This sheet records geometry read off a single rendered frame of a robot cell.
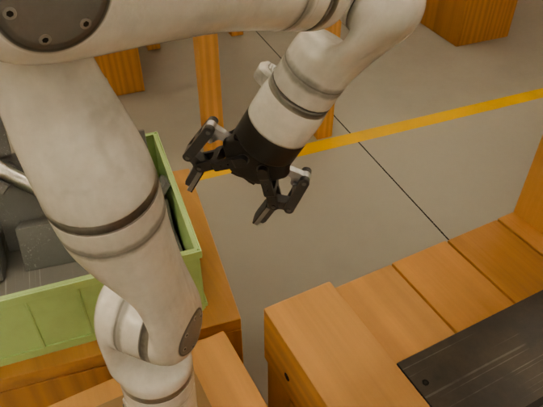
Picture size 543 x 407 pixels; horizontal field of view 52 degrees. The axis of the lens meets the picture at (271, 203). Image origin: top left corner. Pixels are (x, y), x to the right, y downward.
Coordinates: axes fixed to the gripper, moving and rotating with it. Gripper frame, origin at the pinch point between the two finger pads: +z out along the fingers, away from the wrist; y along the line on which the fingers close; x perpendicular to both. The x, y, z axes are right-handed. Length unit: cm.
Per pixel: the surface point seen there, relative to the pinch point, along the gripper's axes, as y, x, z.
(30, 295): -18.1, 0.8, 40.5
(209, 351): 13.1, 1.8, 35.8
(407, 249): 98, 118, 90
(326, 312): 27.9, 9.8, 22.3
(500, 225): 59, 40, 9
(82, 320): -8.4, 4.0, 47.1
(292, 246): 56, 112, 113
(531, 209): 62, 42, 3
